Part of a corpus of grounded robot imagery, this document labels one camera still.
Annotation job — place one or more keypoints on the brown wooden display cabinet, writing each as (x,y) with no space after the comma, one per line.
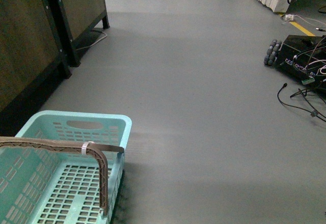
(39,45)

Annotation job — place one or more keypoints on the light blue plastic basket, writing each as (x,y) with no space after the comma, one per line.
(39,186)

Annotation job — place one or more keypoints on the grey mecanum wheel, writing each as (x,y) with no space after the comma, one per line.
(272,52)

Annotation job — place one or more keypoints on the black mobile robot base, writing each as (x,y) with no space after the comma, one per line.
(303,58)

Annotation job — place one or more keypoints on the brown basket handle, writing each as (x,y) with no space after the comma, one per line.
(72,147)

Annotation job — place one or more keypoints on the white power strip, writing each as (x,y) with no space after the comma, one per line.
(288,17)

